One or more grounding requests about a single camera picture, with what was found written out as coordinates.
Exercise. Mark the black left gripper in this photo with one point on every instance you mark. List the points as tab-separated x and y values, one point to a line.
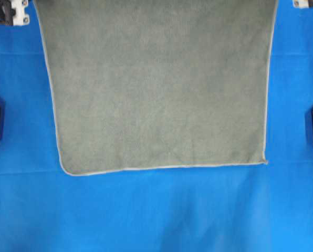
12	13

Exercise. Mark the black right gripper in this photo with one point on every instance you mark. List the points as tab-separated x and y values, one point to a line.
303	3

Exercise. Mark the grey towel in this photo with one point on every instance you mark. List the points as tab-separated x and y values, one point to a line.
157	84

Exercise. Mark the blue table cloth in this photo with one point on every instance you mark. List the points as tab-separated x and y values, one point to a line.
234	208

